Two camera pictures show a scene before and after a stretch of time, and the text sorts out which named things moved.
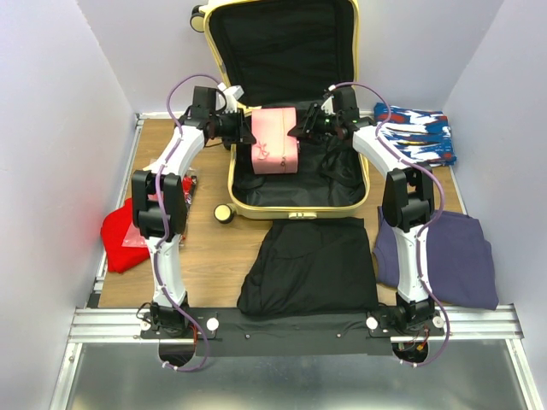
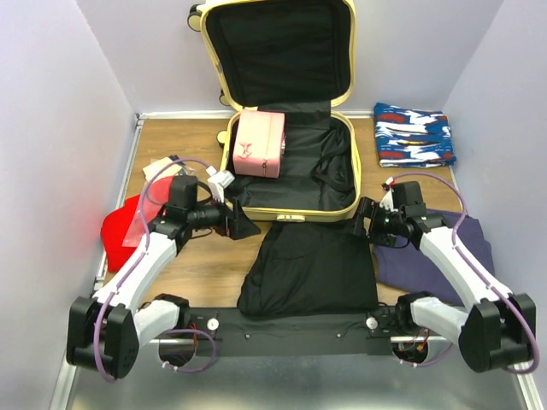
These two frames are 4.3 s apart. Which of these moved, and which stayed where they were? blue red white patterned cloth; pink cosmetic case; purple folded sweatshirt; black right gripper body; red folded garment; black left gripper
Moved: black right gripper body; black left gripper; pink cosmetic case
Stayed: blue red white patterned cloth; red folded garment; purple folded sweatshirt
